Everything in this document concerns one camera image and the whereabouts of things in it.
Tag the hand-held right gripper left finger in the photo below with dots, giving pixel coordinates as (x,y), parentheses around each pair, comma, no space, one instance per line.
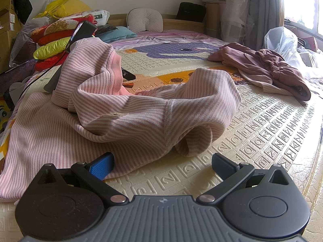
(102,167)

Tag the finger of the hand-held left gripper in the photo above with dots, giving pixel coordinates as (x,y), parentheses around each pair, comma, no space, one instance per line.
(128,75)

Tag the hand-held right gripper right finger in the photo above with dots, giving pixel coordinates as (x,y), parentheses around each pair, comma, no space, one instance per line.
(222,165)

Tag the pink striped baby shirt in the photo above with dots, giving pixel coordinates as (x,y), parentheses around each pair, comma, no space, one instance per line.
(126,121)

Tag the white wipes pack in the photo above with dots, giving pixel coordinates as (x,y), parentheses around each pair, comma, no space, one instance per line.
(98,16)

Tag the dark glossy packet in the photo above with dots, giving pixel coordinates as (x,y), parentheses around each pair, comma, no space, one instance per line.
(107,30)

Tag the red patterned fleece blanket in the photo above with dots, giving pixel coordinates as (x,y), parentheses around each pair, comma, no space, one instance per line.
(58,29)

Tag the teal cloth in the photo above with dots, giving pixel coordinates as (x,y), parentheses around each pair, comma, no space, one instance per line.
(118,34)

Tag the yellow puffer jacket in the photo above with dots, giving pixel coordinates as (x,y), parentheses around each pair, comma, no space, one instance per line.
(50,49)

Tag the printed foam play mat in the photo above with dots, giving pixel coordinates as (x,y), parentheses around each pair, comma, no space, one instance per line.
(265,143)

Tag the red fleece garment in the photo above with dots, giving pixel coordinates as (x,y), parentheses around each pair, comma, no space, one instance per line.
(48,61)

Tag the beige dimpled pillow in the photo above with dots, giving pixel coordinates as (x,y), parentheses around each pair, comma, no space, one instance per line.
(145,20)

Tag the grey translucent plastic bag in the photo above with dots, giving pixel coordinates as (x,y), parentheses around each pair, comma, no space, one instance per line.
(22,40)

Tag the wooden headboard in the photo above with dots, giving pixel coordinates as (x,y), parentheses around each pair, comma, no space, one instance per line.
(176,25)

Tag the black jacket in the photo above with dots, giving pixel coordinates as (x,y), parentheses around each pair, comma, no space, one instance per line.
(21,0)

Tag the brown cardboard box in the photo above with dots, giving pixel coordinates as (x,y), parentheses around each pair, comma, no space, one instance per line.
(6,0)
(8,37)

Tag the dark purple cloth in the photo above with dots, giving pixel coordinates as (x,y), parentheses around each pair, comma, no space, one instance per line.
(15,80)

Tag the black bag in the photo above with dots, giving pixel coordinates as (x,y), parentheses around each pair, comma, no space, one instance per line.
(190,12)

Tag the mauve striped garment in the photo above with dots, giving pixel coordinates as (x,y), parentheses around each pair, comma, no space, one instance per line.
(260,84)

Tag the tall cardboard carton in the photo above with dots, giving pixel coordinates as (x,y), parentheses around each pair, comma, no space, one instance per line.
(212,20)

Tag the mauve sweatshirt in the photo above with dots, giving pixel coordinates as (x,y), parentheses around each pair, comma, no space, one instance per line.
(234,53)

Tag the yellow cartoon printed bag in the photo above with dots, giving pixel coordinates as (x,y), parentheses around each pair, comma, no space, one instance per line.
(4,116)

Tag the mauve elastic-cuff pants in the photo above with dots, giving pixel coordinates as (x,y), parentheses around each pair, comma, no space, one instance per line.
(285,73)

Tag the plastic wrapped bundle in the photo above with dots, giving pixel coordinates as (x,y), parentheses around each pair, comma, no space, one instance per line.
(237,12)

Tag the white plastic bag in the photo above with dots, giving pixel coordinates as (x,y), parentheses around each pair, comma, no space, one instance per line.
(282,40)

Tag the red book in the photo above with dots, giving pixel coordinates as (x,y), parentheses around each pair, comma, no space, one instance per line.
(310,44)

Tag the grey and beige curtain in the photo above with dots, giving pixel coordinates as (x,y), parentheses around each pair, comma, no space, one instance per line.
(273,10)

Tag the window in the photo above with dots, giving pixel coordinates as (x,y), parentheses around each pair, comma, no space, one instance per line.
(297,0)

